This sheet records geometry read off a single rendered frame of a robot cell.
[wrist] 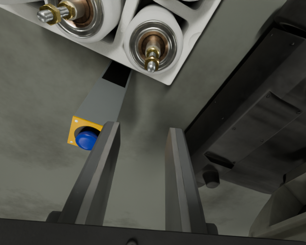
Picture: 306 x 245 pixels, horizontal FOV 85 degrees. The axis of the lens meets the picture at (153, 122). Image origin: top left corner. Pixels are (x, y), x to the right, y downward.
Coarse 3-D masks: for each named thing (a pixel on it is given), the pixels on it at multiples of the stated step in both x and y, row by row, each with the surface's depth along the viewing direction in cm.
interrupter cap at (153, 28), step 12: (144, 24) 24; (156, 24) 24; (132, 36) 25; (144, 36) 25; (156, 36) 25; (168, 36) 25; (132, 48) 26; (144, 48) 26; (168, 48) 26; (144, 60) 27; (168, 60) 27
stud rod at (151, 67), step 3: (150, 54) 22; (153, 54) 22; (150, 63) 19; (153, 63) 20; (147, 66) 19; (150, 66) 19; (153, 66) 19; (147, 69) 19; (150, 69) 19; (153, 69) 19; (150, 72) 19
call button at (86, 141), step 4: (84, 132) 28; (88, 132) 28; (92, 132) 29; (80, 136) 28; (84, 136) 28; (88, 136) 28; (92, 136) 28; (96, 136) 29; (76, 140) 29; (80, 140) 28; (84, 140) 28; (88, 140) 28; (92, 140) 28; (80, 144) 29; (84, 144) 29; (88, 144) 29; (92, 144) 29; (84, 148) 30; (88, 148) 30
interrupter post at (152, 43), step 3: (150, 42) 25; (153, 42) 24; (156, 42) 25; (147, 45) 24; (150, 45) 23; (153, 45) 23; (156, 45) 24; (159, 45) 25; (147, 48) 23; (156, 48) 23; (159, 48) 24; (159, 51) 24; (159, 54) 24
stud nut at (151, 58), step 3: (147, 57) 20; (150, 57) 20; (153, 57) 20; (147, 60) 20; (150, 60) 20; (153, 60) 20; (156, 60) 20; (147, 63) 20; (156, 63) 20; (156, 66) 20; (156, 69) 20
